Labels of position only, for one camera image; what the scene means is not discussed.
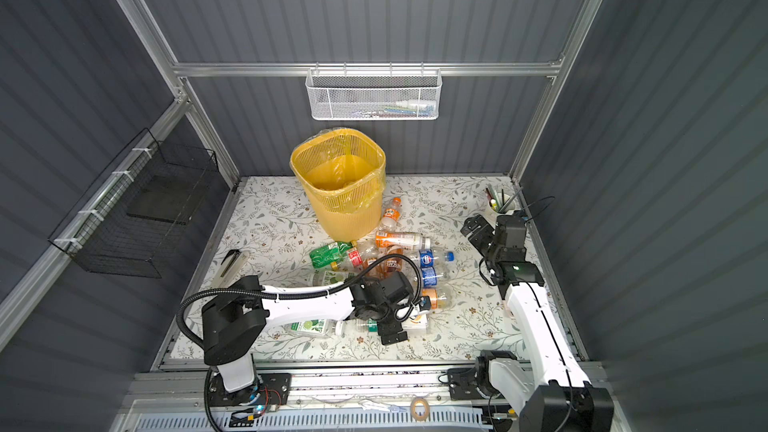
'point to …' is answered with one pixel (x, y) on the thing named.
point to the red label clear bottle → (355, 257)
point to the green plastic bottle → (330, 253)
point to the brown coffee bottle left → (376, 273)
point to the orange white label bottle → (408, 239)
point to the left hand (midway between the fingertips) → (404, 318)
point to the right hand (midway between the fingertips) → (480, 230)
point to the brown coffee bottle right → (394, 264)
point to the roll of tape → (413, 406)
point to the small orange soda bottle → (391, 216)
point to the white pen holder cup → (502, 203)
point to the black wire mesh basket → (131, 220)
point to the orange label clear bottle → (438, 297)
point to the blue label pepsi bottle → (426, 259)
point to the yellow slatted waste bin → (343, 169)
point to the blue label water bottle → (430, 276)
